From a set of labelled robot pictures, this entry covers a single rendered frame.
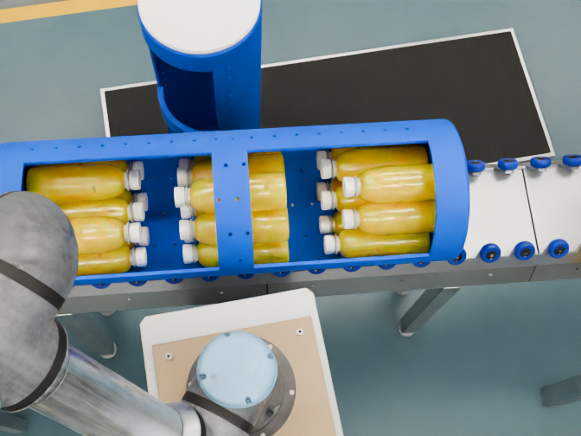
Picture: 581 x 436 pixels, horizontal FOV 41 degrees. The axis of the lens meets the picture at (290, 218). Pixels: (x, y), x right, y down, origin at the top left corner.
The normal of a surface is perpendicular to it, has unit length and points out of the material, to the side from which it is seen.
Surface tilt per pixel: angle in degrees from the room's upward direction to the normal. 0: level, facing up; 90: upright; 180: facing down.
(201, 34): 0
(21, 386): 58
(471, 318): 0
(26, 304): 41
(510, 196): 0
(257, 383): 8
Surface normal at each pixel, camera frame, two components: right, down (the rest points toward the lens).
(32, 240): 0.40, -0.55
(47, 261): 0.73, -0.17
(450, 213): 0.08, 0.31
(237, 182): 0.05, -0.23
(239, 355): 0.09, -0.46
